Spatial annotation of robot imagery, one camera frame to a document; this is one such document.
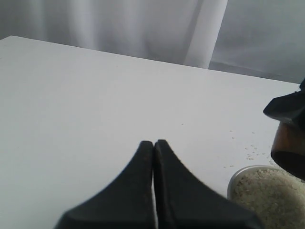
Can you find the spilled rice grains on table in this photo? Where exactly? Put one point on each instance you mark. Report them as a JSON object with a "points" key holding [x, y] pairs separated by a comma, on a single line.
{"points": [[224, 147]]}

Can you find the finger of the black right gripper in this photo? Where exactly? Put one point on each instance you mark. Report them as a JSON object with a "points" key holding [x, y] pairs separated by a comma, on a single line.
{"points": [[289, 109]]}

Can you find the brown wooden cup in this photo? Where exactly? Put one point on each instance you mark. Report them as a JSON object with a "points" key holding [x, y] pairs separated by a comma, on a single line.
{"points": [[288, 149]]}

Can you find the white backdrop curtain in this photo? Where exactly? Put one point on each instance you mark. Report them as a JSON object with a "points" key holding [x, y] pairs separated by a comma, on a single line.
{"points": [[262, 38]]}

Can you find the rice in white bowl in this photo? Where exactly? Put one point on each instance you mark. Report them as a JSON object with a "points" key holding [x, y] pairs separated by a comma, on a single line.
{"points": [[282, 217]]}

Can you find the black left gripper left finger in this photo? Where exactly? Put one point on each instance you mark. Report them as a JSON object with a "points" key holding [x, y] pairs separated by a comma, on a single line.
{"points": [[126, 203]]}

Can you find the white ceramic bowl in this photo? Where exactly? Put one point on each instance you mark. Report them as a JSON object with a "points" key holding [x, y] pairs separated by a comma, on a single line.
{"points": [[263, 185]]}

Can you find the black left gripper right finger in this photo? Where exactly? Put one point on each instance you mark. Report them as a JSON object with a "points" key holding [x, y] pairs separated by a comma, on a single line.
{"points": [[184, 202]]}

